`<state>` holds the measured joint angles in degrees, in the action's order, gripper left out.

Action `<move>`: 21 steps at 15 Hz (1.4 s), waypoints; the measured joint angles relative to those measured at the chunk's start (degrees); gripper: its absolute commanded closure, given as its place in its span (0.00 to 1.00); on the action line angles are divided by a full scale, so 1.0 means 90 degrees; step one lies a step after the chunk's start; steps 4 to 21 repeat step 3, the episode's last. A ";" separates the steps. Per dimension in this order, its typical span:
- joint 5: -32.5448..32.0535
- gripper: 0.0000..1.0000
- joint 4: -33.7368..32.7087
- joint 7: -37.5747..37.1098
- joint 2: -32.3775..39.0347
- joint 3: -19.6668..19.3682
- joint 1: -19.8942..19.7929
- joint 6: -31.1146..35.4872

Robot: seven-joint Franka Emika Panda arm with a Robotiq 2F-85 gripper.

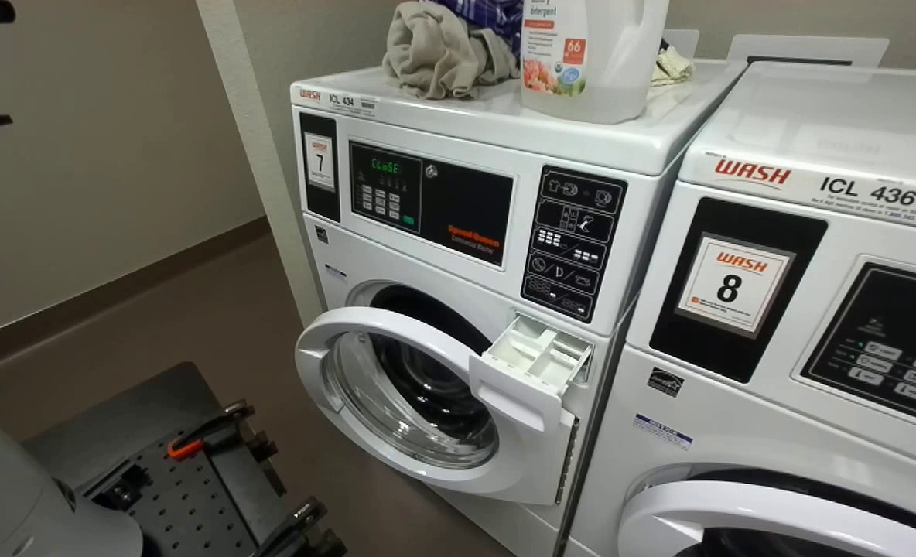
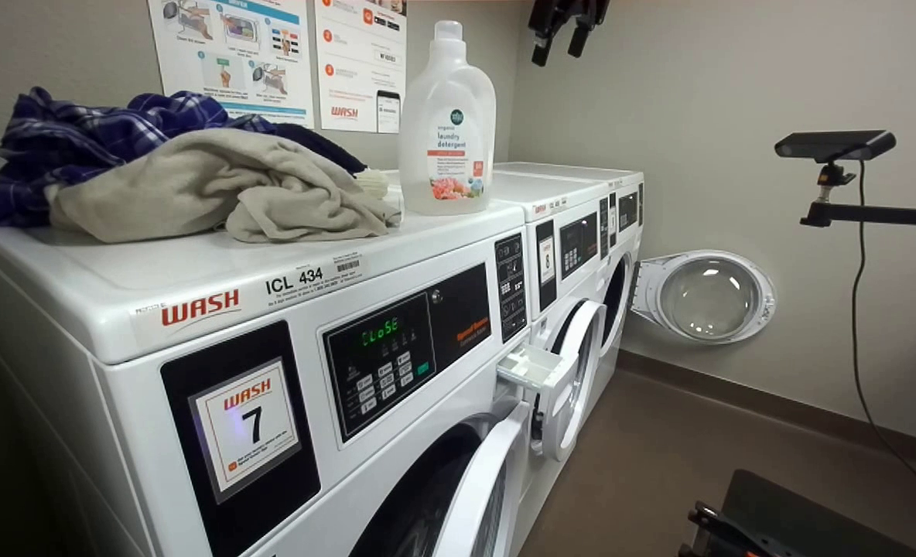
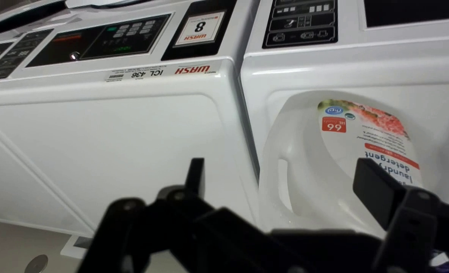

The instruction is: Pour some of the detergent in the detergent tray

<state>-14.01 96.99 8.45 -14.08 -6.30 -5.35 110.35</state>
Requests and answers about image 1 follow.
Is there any open round washer door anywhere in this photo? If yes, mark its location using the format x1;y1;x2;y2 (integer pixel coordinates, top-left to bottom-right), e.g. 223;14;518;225
290;302;581;508

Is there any white vertical corner post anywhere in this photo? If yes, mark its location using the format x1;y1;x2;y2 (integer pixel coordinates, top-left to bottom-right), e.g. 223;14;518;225
191;0;328;324

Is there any small white wall plate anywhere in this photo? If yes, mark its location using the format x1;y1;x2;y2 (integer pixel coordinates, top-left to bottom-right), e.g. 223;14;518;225
667;25;702;62

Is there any orange handled black clamp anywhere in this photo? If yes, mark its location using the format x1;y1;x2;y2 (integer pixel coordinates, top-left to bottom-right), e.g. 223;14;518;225
160;398;257;464

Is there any beige crumpled cloth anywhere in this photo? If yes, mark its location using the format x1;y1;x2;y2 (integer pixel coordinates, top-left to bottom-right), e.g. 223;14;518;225
382;0;520;101

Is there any navy and cream cloth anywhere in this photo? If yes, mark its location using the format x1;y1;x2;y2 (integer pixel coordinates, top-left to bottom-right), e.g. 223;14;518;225
440;0;696;89

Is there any white washing machine number seven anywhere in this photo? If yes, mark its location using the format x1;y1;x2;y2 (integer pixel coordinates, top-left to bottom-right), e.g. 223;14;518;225
287;56;748;557

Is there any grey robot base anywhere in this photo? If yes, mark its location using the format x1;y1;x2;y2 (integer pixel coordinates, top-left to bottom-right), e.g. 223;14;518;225
0;401;147;557

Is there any translucent laundry detergent bottle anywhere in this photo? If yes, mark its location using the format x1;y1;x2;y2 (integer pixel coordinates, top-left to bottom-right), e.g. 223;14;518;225
518;0;675;127

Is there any white washing machine number eight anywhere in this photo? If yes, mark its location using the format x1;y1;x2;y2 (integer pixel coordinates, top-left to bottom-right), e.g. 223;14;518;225
570;58;916;557

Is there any white detergent tray drawer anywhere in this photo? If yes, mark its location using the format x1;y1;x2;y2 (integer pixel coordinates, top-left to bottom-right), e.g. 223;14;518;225
479;311;594;401

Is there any wide white wall plate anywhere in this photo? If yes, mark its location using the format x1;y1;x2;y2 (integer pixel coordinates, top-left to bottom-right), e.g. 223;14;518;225
729;31;891;72

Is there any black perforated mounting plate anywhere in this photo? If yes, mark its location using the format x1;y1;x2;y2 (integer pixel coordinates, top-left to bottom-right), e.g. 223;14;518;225
21;358;346;557

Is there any closed round washer door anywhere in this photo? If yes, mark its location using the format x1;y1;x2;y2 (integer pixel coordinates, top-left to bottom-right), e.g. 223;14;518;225
616;475;916;557

